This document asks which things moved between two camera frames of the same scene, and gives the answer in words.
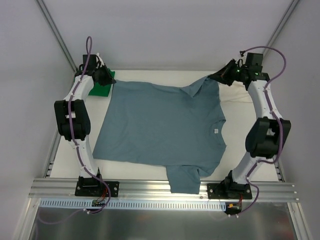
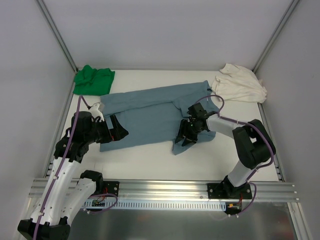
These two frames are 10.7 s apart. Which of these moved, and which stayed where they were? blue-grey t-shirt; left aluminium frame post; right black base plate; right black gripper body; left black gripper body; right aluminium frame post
Moved: blue-grey t-shirt; left black gripper body; right black gripper body
Stayed: left aluminium frame post; right black base plate; right aluminium frame post
